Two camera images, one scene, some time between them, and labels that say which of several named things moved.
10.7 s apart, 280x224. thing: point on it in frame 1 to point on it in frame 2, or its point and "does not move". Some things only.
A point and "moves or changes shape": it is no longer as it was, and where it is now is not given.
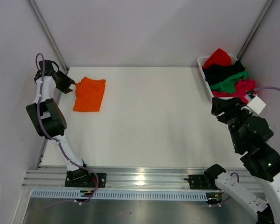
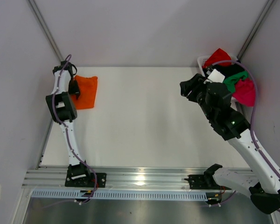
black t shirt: [215, 73] does not move
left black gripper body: [62, 81] to [72, 79]
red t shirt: [219, 56] does not move
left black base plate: [84, 178] does not move
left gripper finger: [65, 89] to [73, 88]
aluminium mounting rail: [55, 178] does not move
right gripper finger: [220, 105] to [188, 87]
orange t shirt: [89, 94] moves or changes shape
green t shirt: [228, 84] does not move
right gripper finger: [225, 118] to [194, 95]
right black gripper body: [226, 109] to [193, 88]
